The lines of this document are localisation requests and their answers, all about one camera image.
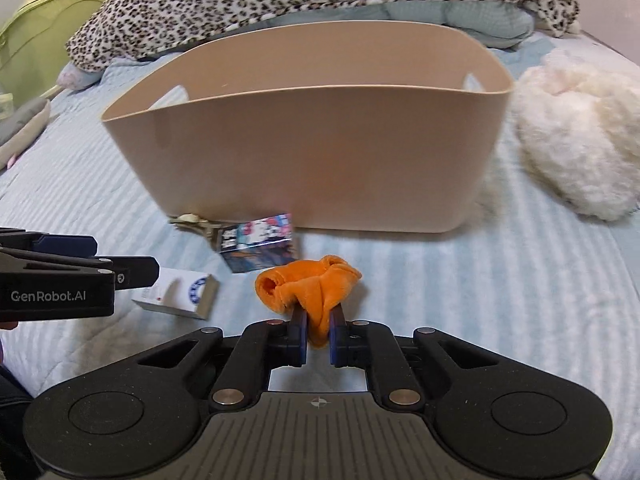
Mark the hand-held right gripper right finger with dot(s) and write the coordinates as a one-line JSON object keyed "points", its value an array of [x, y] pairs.
{"points": [[338, 336]]}

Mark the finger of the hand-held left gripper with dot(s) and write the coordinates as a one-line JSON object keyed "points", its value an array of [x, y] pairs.
{"points": [[137, 272], [60, 246]]}

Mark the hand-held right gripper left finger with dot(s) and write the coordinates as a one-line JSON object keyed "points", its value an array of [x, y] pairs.
{"points": [[299, 336]]}

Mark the white box with blue print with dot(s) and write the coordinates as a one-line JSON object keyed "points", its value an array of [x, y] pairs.
{"points": [[180, 294]]}

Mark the orange fleece sock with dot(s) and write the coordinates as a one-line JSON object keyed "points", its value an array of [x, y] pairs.
{"points": [[310, 280]]}

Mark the beige plastic basket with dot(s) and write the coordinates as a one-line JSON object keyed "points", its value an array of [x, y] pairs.
{"points": [[300, 160]]}

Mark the beige hair clip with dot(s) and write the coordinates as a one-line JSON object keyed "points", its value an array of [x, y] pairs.
{"points": [[190, 219]]}

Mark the colourful printed small box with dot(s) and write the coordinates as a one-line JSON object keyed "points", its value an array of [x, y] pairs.
{"points": [[260, 241]]}

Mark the grey cushion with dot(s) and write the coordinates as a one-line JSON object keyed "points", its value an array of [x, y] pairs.
{"points": [[25, 121]]}

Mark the pink soft cloth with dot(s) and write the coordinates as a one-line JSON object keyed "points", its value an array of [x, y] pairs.
{"points": [[75, 79]]}

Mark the light blue striped bedspread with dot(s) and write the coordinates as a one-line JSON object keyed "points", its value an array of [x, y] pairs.
{"points": [[500, 285]]}

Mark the green bed headboard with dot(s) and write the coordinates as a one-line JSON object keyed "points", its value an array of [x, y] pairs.
{"points": [[40, 25]]}

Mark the white fluffy plush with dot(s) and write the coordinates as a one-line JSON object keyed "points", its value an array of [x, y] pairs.
{"points": [[575, 135]]}

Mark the light blue quilted pillow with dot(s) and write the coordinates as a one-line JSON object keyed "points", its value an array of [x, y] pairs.
{"points": [[425, 17]]}

